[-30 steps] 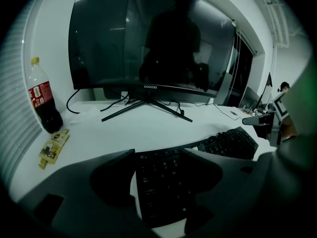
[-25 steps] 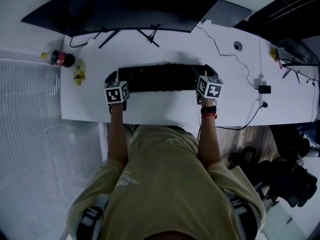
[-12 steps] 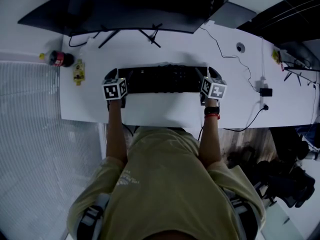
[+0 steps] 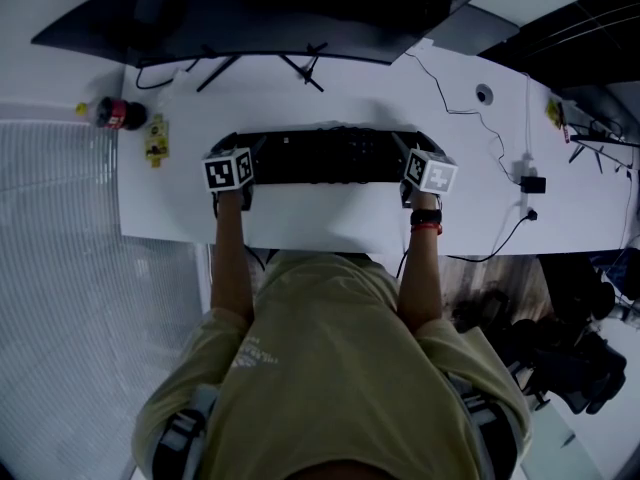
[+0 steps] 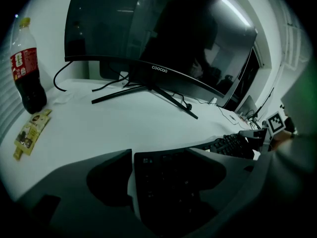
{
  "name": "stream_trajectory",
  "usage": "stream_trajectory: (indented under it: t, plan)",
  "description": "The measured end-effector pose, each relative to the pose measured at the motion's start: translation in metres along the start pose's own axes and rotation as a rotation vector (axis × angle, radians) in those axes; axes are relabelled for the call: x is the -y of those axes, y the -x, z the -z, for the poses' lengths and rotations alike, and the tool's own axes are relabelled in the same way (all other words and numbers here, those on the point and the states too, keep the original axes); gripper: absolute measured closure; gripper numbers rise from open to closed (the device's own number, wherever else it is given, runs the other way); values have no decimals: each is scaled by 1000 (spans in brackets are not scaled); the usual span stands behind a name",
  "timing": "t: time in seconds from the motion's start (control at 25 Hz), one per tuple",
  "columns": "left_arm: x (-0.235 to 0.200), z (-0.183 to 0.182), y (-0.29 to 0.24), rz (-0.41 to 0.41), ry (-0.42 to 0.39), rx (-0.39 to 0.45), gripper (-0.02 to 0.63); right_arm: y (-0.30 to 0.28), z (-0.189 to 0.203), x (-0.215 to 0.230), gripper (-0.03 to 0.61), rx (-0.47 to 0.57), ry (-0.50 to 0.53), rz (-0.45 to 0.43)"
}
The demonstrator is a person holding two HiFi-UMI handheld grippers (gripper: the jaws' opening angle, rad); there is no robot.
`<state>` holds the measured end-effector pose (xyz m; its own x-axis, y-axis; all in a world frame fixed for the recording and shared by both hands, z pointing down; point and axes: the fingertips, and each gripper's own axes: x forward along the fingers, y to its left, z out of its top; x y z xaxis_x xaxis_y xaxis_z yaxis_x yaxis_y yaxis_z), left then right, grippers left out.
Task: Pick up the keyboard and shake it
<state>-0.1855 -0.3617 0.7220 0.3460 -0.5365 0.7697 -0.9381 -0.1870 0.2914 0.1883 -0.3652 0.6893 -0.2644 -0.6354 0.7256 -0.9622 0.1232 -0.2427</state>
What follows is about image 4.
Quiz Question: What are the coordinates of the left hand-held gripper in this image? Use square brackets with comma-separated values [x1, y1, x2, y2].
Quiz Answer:
[201, 131, 270, 213]

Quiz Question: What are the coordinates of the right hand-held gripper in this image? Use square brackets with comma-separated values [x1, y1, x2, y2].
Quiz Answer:
[391, 130, 460, 210]

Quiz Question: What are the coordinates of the black keyboard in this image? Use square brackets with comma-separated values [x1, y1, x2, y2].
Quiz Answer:
[212, 126, 444, 187]

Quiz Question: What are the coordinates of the person's left forearm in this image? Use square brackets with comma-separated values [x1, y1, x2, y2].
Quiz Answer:
[208, 187, 257, 330]

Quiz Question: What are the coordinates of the person's right forearm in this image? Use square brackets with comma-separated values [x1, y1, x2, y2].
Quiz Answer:
[397, 191, 445, 334]

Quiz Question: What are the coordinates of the black wrist watch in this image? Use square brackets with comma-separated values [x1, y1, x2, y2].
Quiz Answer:
[409, 208, 444, 226]

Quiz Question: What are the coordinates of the yellow snack packet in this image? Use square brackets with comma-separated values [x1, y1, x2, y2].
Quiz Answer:
[143, 113, 171, 170]

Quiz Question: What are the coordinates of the gray desk partition panel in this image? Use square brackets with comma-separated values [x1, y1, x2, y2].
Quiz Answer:
[428, 3, 522, 60]

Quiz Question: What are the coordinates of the dark soda bottle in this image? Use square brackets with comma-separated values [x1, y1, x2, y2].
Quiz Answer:
[74, 95, 149, 132]

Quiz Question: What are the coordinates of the black computer monitor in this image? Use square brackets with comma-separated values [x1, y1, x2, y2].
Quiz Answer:
[30, 0, 482, 94]

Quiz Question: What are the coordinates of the small yellow packet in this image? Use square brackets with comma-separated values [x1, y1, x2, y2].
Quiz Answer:
[544, 97, 566, 131]

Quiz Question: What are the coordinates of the black bag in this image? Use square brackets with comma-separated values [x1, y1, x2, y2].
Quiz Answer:
[537, 252, 617, 325]

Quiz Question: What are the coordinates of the white venetian window blind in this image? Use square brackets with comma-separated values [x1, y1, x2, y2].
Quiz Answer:
[0, 117, 214, 480]

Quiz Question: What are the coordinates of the olive t-shirt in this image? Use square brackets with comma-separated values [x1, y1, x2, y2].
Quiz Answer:
[130, 249, 535, 480]

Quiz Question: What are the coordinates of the black office chair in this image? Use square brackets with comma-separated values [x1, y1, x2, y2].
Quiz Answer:
[507, 317, 629, 417]

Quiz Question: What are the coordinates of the thin black cable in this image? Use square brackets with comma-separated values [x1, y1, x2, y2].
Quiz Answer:
[403, 50, 525, 185]

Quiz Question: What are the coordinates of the black monitor cable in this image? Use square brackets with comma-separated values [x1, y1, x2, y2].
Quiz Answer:
[135, 56, 202, 91]

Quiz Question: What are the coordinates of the black power cable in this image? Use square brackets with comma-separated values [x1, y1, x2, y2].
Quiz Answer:
[396, 216, 530, 280]

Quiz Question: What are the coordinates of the gray harness strap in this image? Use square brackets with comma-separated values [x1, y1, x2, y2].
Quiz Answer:
[447, 371, 524, 480]
[152, 383, 224, 480]

